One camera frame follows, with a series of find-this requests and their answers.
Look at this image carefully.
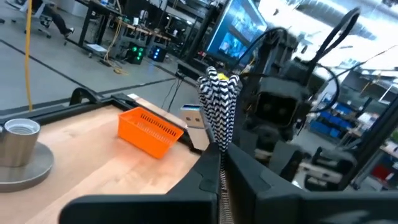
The black rig frame post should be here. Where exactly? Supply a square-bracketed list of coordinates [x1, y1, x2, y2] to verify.
[351, 99, 398, 189]

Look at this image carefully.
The computer monitor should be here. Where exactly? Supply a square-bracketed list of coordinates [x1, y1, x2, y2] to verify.
[205, 0, 268, 65]

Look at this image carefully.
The black white braided cable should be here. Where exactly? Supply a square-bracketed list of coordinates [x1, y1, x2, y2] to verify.
[197, 66, 242, 224]

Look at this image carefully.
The computer with blue lights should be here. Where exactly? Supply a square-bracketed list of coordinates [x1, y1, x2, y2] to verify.
[148, 45, 167, 62]

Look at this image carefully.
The silver metal lamp socket base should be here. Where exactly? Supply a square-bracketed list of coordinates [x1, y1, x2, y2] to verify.
[0, 118, 55, 193]

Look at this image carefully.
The office chair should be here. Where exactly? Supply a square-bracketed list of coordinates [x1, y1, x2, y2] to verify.
[24, 14, 53, 40]

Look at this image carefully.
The thin yellow cord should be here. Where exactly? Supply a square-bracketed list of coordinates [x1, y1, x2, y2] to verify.
[103, 15, 129, 75]

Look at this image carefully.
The person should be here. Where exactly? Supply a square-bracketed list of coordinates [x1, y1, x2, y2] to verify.
[30, 0, 75, 40]

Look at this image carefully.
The black framed desk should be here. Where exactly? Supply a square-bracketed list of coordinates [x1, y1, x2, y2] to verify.
[76, 0, 124, 47]

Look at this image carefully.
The yellow hanging cable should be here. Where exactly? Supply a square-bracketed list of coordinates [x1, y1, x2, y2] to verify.
[24, 0, 34, 112]

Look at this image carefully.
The red storage bin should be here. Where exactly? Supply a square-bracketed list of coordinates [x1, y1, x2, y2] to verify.
[371, 164, 397, 183]

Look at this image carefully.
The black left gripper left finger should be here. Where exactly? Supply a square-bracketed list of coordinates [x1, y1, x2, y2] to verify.
[58, 142, 221, 224]

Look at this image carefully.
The orange plastic basket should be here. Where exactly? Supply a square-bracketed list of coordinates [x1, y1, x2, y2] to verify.
[117, 106, 185, 159]

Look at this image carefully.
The black table edge rail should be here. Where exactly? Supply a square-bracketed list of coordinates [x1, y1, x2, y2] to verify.
[0, 87, 212, 153]

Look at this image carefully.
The computer with green lights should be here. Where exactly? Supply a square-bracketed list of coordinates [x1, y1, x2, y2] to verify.
[126, 43, 146, 65]

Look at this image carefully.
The blue storage bin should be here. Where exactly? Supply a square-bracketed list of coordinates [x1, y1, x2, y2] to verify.
[334, 102, 354, 116]
[309, 119, 341, 139]

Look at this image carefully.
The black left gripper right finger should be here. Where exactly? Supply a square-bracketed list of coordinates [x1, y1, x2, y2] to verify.
[225, 142, 398, 224]

